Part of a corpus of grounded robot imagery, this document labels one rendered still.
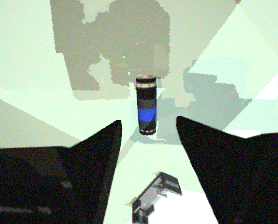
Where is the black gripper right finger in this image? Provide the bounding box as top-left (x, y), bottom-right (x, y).
top-left (176, 116), bottom-right (278, 224)

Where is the black cylindrical battery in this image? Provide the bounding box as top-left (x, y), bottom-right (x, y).
top-left (136, 74), bottom-right (157, 136)

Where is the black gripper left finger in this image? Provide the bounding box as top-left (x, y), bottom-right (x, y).
top-left (0, 120), bottom-right (122, 224)

